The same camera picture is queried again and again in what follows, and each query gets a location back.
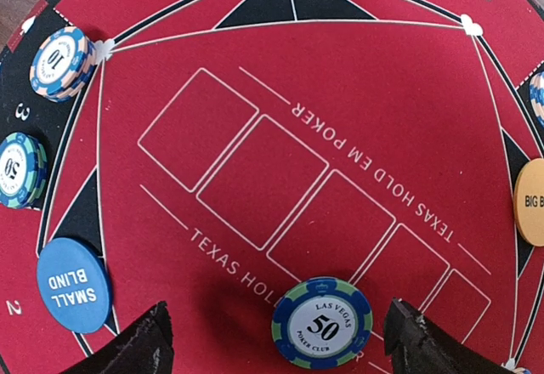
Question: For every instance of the green chips stack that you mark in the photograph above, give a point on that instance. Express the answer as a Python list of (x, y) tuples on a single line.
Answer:
[(322, 323)]

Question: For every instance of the round red black poker mat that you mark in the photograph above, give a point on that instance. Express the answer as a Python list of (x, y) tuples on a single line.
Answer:
[(223, 151)]

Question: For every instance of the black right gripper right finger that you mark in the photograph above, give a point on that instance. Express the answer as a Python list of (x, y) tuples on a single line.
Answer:
[(415, 344)]

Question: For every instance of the blue cream chips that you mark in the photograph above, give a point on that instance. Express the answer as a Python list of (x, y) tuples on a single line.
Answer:
[(63, 64)]

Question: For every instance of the blue small blind button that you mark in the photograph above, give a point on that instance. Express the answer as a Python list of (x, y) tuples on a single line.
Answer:
[(74, 285)]

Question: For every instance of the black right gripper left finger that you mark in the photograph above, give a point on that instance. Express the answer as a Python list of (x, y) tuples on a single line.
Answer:
[(146, 346)]

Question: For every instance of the orange big blind button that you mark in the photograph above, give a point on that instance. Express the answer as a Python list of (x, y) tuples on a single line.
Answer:
[(528, 202)]

